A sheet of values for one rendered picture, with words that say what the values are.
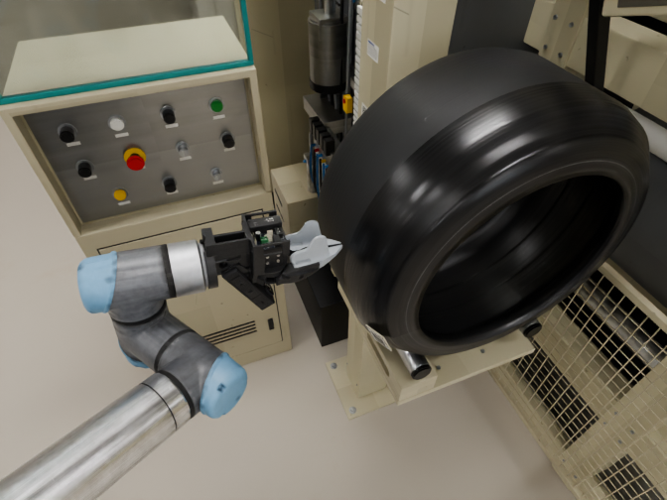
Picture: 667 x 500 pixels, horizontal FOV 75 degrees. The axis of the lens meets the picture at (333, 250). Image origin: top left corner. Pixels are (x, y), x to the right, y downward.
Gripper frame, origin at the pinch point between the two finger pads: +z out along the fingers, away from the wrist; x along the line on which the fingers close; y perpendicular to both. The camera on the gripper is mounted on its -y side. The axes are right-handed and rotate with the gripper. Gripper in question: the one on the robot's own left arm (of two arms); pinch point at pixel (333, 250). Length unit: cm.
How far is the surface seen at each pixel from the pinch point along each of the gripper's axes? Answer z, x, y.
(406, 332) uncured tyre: 10.2, -11.4, -11.3
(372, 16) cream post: 18.0, 33.4, 24.4
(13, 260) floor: -104, 164, -135
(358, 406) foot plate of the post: 34, 22, -117
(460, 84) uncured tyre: 18.2, 4.3, 24.2
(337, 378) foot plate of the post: 31, 37, -118
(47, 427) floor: -82, 60, -133
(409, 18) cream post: 21.1, 25.8, 26.4
